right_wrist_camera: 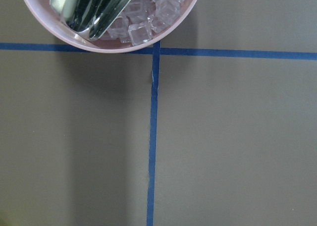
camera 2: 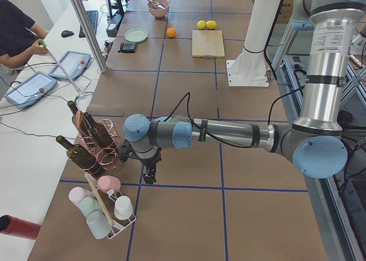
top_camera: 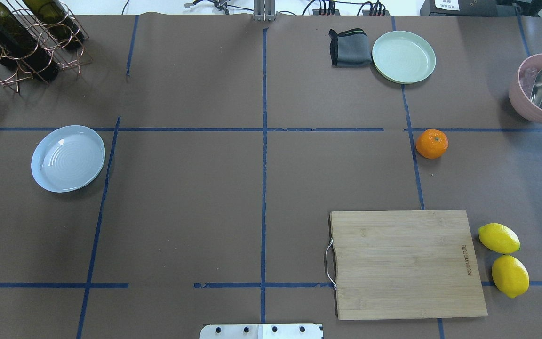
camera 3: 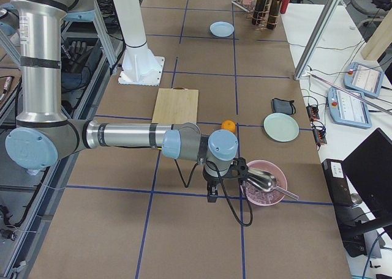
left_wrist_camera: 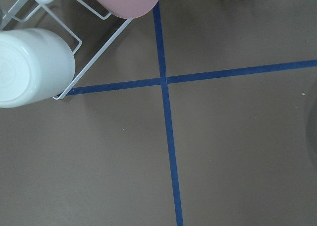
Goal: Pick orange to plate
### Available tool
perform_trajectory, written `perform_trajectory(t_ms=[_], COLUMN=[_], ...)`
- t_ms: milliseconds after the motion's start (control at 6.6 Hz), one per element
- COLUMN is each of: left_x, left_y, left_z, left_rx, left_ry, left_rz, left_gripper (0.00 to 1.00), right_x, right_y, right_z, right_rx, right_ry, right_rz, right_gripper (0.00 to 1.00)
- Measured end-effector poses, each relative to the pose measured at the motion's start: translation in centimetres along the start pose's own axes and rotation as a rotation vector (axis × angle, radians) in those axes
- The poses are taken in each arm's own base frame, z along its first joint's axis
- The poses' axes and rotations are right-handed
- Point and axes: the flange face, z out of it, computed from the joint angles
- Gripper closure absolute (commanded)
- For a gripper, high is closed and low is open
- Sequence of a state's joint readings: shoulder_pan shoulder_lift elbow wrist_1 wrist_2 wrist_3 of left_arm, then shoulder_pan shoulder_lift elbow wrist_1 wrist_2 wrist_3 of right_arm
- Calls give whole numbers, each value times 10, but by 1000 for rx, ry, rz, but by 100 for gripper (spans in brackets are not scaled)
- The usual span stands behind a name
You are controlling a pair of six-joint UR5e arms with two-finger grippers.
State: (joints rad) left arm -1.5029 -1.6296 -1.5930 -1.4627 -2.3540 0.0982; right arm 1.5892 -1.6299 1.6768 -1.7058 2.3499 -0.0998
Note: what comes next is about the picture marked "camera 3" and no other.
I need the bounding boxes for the dark grey folded cloth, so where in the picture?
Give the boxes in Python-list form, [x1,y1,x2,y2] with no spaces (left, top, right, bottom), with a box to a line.
[271,98,296,115]

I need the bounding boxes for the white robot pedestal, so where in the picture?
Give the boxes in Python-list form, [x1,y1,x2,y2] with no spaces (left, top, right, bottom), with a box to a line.
[113,0,165,86]

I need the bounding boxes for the dark wine bottle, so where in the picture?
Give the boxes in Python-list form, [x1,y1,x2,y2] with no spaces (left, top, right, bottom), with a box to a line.
[266,0,282,30]
[252,0,267,26]

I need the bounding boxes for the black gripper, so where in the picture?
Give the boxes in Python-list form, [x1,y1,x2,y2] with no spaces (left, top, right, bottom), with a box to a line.
[203,169,224,203]

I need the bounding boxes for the teach pendant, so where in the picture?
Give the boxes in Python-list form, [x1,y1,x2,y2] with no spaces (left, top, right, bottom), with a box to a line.
[344,62,385,98]
[328,87,372,129]

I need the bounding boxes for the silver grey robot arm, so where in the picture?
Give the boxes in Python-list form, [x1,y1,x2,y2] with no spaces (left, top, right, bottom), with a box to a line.
[6,0,239,202]

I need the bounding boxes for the orange mandarin fruit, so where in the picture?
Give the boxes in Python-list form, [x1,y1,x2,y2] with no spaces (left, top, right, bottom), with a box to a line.
[220,120,236,133]

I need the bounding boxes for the pink bowl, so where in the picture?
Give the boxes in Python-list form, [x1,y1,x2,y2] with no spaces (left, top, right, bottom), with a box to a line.
[247,160,287,189]

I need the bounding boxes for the light green plate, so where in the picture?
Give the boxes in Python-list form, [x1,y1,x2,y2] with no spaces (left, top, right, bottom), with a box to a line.
[263,113,300,142]

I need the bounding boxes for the metal scoop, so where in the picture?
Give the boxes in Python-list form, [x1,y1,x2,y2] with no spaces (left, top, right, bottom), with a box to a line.
[246,168,299,201]

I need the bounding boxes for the near teach pendant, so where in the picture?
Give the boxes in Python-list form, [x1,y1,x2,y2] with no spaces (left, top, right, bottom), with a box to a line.
[328,87,372,129]

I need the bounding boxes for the far teach pendant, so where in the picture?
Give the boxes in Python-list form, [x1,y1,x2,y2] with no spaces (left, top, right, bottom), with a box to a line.
[344,62,385,98]

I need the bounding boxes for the copper wire bottle rack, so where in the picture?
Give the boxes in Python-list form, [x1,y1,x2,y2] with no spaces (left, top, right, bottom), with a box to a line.
[251,0,282,30]

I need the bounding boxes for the clear ice cubes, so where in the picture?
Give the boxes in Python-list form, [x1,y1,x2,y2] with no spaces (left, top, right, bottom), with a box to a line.
[245,183,284,206]

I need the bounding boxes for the light blue plate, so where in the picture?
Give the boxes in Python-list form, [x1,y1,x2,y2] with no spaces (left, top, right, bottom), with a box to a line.
[209,21,235,37]

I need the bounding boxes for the bamboo cutting board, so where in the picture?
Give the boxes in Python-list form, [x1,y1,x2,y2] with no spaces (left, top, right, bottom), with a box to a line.
[152,88,199,124]

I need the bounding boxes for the black monitor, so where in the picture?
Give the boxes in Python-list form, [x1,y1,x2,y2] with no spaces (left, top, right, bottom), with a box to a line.
[343,128,391,213]

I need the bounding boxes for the black computer box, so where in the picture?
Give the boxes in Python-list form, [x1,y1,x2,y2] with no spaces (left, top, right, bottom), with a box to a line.
[322,158,353,207]

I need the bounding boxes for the aluminium frame post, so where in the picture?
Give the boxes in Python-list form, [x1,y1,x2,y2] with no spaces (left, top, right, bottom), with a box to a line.
[294,0,341,80]

